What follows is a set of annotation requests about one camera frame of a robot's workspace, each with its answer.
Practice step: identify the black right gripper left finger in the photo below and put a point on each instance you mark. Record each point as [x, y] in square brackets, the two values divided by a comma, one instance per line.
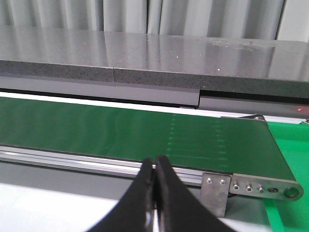
[134, 211]

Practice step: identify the metal mounting bracket plate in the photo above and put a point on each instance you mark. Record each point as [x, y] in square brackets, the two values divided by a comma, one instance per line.
[214, 192]

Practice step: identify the green mat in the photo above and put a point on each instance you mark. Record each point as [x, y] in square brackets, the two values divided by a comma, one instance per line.
[293, 141]

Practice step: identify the grey cabinet front panel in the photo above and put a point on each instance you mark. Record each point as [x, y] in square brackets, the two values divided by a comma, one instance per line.
[213, 102]

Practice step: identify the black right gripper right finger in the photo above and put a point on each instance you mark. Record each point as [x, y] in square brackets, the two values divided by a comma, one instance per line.
[178, 209]

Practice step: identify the grey stone countertop slab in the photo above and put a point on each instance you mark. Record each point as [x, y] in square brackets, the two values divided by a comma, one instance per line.
[237, 66]

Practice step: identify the aluminium conveyor frame rail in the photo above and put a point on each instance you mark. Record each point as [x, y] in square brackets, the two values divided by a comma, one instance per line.
[240, 184]

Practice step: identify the white pleated curtain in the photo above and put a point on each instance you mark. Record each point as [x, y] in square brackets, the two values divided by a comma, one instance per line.
[252, 19]

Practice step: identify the green conveyor belt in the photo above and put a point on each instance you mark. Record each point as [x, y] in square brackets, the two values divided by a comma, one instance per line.
[233, 145]

